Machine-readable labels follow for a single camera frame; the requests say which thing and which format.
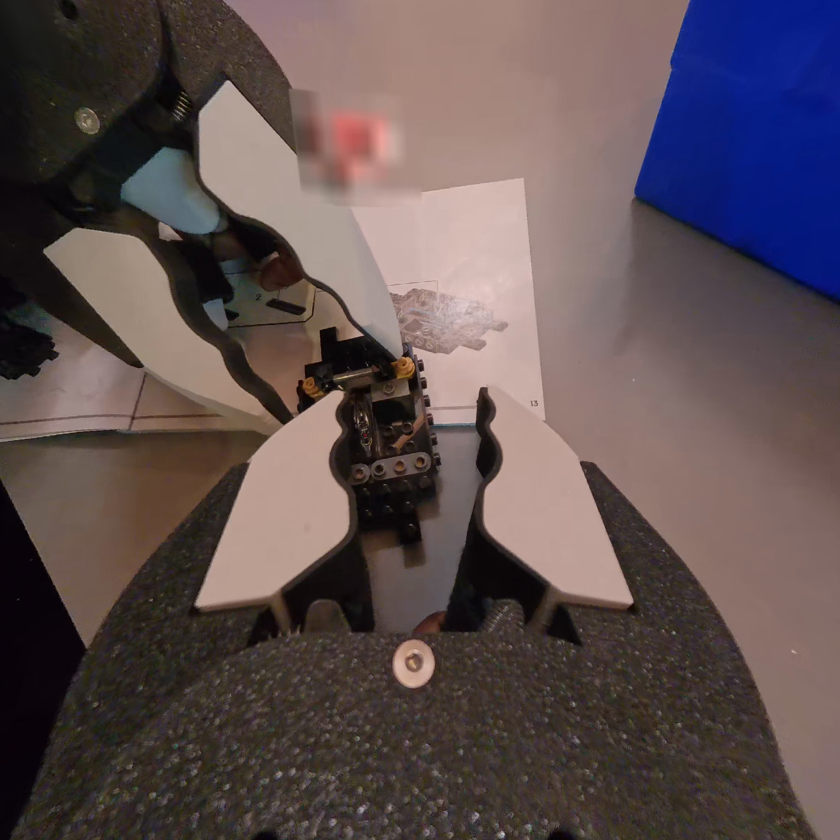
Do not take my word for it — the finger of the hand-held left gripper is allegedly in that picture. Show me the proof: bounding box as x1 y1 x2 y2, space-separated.
196 79 404 361
42 226 296 434

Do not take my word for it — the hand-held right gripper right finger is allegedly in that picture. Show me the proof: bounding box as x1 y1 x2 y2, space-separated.
474 386 635 608

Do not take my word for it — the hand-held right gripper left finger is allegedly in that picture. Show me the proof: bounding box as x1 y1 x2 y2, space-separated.
194 391 362 613

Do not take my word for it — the black lego car chassis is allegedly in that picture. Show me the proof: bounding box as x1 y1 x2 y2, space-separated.
298 327 441 546

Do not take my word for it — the white lego instruction sheet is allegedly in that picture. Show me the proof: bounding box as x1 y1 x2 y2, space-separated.
223 177 547 431

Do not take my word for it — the person's left hand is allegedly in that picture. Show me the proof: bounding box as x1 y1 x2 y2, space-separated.
223 228 307 293

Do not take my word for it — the black tangled clump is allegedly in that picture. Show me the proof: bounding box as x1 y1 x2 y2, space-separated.
0 276 61 383

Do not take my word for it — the large blue storage bin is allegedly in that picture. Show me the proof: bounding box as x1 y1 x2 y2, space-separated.
633 0 840 303

